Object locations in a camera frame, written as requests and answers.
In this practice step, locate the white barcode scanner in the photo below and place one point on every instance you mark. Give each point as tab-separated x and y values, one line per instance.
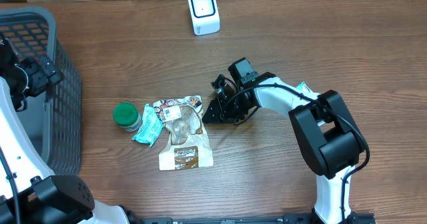
205	16

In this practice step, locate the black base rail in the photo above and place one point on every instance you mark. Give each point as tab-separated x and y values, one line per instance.
227	220

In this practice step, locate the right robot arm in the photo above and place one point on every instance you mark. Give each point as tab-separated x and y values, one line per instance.
330	142

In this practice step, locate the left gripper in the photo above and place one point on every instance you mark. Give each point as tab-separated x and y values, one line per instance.
41	80

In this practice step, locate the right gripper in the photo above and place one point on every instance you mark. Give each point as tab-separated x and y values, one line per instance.
219	103

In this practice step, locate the teal tissue pack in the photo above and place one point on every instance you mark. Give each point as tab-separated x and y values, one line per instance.
303	87

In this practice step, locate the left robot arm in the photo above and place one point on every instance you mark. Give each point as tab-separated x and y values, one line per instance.
30	191

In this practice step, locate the grey plastic mesh basket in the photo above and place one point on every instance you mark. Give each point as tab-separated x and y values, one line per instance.
52	119

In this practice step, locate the beige snack pouch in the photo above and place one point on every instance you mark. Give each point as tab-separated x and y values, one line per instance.
188	142

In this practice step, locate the green bottle cap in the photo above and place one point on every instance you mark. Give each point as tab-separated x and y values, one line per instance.
127	117

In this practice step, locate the teal wipes packet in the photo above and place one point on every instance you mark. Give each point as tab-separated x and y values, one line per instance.
151	127

